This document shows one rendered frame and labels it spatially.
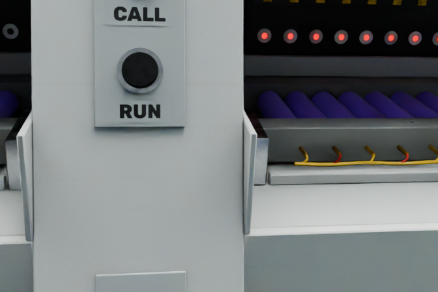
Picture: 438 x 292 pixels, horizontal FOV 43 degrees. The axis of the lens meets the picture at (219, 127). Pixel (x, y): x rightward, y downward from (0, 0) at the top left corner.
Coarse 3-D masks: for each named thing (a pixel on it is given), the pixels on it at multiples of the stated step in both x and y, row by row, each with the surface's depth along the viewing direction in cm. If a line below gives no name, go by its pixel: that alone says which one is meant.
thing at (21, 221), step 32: (0, 64) 40; (32, 160) 24; (0, 192) 28; (32, 192) 24; (0, 224) 25; (32, 224) 24; (0, 256) 24; (32, 256) 24; (0, 288) 25; (32, 288) 25
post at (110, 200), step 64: (64, 0) 24; (192, 0) 25; (64, 64) 24; (192, 64) 25; (64, 128) 24; (128, 128) 25; (192, 128) 25; (64, 192) 24; (128, 192) 25; (192, 192) 25; (64, 256) 24; (128, 256) 25; (192, 256) 25
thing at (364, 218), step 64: (256, 0) 41; (320, 0) 42; (384, 0) 42; (256, 64) 42; (320, 64) 43; (384, 64) 44; (256, 128) 31; (320, 128) 32; (384, 128) 33; (256, 192) 29; (320, 192) 30; (384, 192) 30; (256, 256) 26; (320, 256) 26; (384, 256) 27
